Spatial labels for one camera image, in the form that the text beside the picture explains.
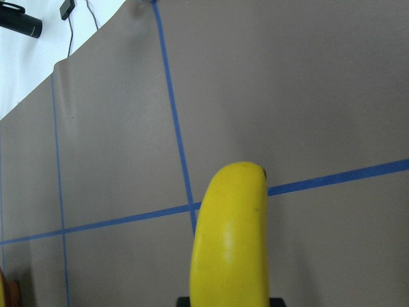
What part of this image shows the black small box device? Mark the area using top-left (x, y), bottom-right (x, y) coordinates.
top-left (59, 0), bottom-right (75, 20)

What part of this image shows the yellow banana basket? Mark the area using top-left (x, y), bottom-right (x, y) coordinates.
top-left (189, 162), bottom-right (270, 306)

